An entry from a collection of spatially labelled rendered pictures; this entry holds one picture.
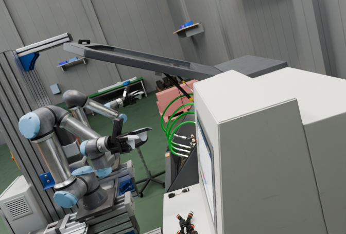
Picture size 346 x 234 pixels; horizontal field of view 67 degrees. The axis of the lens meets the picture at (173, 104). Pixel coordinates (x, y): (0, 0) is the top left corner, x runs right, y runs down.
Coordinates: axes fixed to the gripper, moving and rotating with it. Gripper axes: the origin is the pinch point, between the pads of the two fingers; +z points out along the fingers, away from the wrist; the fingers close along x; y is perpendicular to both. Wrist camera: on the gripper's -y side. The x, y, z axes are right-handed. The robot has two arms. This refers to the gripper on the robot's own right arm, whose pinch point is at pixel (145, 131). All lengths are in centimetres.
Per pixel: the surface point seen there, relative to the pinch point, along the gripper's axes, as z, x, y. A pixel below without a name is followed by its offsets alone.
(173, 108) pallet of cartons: -174, -481, 55
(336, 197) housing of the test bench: 66, 20, 27
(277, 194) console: 50, 26, 21
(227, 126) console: 42, 32, -3
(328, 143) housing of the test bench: 66, 22, 9
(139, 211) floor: -124, -155, 126
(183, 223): 6.4, 2.9, 43.6
